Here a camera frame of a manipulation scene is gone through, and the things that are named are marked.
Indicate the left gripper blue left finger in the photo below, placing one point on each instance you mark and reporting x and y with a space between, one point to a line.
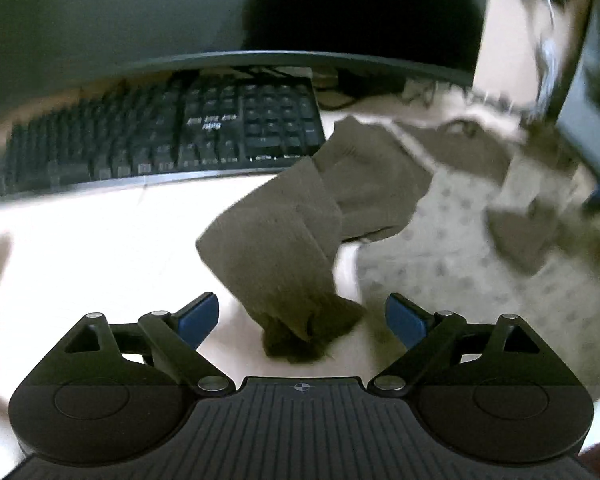
192 323

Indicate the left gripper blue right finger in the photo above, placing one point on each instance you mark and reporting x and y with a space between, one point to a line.
439 337

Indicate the brown polka dot garment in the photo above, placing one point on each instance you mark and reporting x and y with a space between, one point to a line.
449 217

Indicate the black keyboard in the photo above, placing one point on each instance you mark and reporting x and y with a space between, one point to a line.
189 126

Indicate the large black curved monitor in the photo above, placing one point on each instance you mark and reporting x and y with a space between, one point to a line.
48 46

